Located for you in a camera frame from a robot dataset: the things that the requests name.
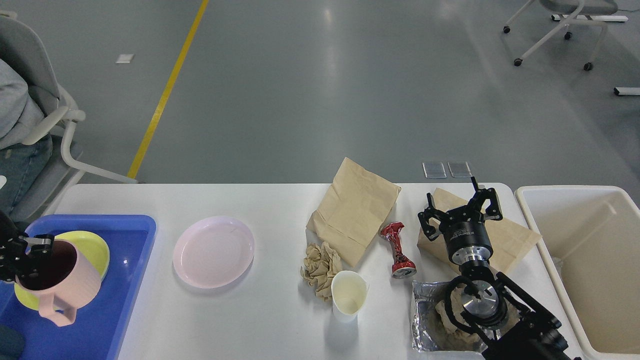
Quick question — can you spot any crumpled brown paper wad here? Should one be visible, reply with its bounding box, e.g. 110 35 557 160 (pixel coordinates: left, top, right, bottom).
435 285 520 346

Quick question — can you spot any large brown paper bag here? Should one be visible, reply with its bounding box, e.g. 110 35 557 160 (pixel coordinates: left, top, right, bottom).
306 157 402 268

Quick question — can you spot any white bar on floor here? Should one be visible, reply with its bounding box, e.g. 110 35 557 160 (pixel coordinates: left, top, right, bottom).
613 86 640 97

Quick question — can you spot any white floor tag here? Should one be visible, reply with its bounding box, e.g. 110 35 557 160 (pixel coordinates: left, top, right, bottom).
115 54 135 65

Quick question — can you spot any white rolling chair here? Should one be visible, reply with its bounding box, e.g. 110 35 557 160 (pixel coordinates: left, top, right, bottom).
513 0 618 72

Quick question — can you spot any crushed red can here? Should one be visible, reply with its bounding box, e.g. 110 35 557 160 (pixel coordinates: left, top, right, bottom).
379 221 418 280

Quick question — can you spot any pink plate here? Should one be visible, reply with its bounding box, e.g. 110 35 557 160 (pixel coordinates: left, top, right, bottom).
173 215 255 290

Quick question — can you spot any pink mug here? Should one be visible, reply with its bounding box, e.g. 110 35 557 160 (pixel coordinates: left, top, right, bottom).
15 239 102 327

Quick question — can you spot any white bar far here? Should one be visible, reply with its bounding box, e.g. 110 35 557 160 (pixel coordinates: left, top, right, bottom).
551 14 629 23

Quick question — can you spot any floor plate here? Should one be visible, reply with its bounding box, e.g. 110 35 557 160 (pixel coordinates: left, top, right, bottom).
447 161 473 178
422 161 448 179

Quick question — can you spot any blue plastic tray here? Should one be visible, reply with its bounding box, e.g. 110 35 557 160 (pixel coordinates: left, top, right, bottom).
0 214 156 360

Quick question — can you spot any seated person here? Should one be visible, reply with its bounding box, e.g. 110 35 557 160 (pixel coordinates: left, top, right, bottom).
0 61 53 222

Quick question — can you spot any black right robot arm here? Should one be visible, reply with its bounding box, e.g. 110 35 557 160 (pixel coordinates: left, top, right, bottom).
417 178 569 360

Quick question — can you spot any grey office chair left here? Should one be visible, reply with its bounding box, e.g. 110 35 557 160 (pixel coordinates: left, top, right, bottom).
0 10 136 223

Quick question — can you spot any yellow plate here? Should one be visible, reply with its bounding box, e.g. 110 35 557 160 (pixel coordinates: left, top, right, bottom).
14 230 110 312

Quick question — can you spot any crumpled brown napkin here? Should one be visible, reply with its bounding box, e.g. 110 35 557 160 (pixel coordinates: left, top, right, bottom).
300 241 343 301

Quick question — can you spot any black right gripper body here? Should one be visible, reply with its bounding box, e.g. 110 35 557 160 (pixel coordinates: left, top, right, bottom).
438 209 494 265

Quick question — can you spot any right floor plate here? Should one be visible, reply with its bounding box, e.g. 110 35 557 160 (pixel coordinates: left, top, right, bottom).
447 161 473 178

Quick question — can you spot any white paper cup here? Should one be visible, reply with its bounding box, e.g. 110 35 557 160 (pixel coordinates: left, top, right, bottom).
330 270 370 324

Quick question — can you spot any brown paper bag right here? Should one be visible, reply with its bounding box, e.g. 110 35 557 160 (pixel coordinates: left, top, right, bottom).
417 218 542 274

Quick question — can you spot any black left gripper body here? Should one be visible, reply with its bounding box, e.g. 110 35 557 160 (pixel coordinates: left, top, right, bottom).
0 212 21 283

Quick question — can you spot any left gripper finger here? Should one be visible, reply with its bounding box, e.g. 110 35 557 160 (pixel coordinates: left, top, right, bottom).
5 234 55 283

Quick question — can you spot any left floor plate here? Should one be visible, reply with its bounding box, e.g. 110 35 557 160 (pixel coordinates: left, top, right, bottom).
422 161 448 179

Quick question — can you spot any white plastic bin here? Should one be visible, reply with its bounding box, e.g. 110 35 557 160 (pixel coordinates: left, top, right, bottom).
515 185 640 360

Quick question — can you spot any silver foil wrapper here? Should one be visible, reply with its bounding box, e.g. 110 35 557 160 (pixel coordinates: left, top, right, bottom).
411 280 487 353

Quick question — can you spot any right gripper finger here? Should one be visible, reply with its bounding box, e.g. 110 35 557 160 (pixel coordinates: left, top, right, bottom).
465 177 503 222
418 192 451 242

